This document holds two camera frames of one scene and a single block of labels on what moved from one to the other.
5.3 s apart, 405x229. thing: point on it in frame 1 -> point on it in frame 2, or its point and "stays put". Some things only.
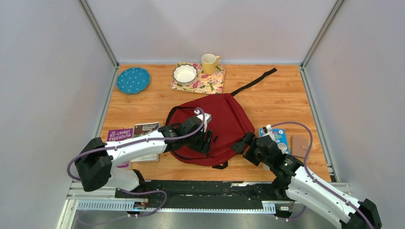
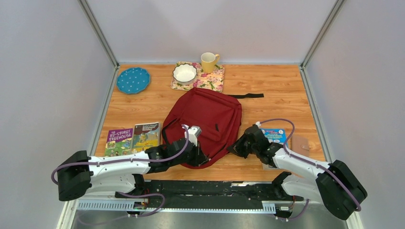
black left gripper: (204, 146) -> (199, 157)
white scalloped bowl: (185, 74) stays put
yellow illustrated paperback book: (141, 130) stays put
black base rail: (203, 194) stays put
